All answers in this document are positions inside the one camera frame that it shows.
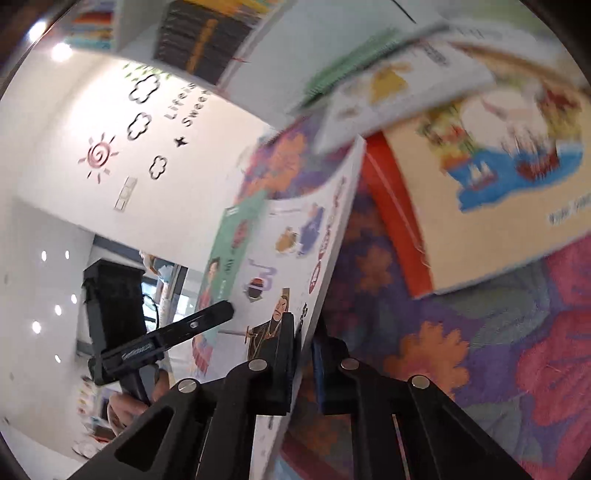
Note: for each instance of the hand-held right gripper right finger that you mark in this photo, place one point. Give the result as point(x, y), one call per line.
point(318, 378)

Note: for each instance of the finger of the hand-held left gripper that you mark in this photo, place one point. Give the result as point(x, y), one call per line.
point(198, 325)

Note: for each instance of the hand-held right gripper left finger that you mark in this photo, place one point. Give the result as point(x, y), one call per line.
point(281, 369)

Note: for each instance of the thick white cartoon book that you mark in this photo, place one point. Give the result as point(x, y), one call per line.
point(295, 221)

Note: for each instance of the row of black books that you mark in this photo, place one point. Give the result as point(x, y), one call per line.
point(203, 41)

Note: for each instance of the row of colourful books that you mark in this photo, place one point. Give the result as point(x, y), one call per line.
point(92, 25)

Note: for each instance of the person's left hand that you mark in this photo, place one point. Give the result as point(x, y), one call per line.
point(120, 410)

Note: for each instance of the floral blanket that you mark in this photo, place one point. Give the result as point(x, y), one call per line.
point(461, 323)

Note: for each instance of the beige book with red spine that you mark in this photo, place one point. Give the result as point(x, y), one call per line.
point(485, 230)

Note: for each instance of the white bookcase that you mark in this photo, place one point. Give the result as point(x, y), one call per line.
point(277, 69)

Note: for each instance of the white book with orange figure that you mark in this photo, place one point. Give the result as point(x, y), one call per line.
point(360, 106)

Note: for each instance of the white light switch panel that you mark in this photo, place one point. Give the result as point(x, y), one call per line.
point(125, 194)

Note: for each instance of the black cloud wall decal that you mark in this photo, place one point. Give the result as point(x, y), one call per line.
point(144, 87)
point(158, 167)
point(138, 125)

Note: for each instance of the red sun wall decal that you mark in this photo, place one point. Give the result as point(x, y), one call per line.
point(98, 156)

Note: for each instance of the black star wall decal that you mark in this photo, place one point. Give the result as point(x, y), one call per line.
point(181, 142)

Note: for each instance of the black lettering wall decal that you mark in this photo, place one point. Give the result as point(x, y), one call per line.
point(187, 108)

